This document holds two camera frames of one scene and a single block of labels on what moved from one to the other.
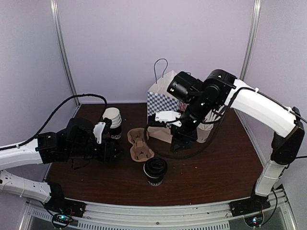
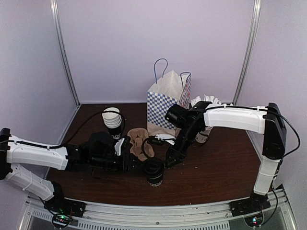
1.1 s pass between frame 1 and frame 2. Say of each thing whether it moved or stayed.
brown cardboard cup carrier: stayed
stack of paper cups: stayed
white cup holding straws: stayed
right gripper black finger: moved
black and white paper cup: stayed
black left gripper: moved
